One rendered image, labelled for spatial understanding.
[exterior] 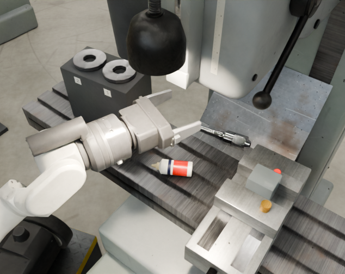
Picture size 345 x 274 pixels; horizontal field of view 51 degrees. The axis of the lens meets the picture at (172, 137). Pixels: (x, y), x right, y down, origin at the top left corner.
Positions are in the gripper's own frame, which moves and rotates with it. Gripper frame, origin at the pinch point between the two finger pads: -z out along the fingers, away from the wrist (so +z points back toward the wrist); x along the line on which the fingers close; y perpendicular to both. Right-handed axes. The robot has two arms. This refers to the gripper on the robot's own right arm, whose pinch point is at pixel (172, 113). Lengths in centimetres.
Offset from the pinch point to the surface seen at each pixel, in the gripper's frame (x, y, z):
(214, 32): -6.9, -20.8, -2.9
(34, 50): 228, 123, -7
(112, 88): 25.6, 11.0, 2.3
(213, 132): 15.9, 34.0, -24.9
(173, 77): -4.4, -13.0, 2.4
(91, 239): 28, 82, 20
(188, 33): -6.3, -21.6, 1.3
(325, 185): 5, 102, -94
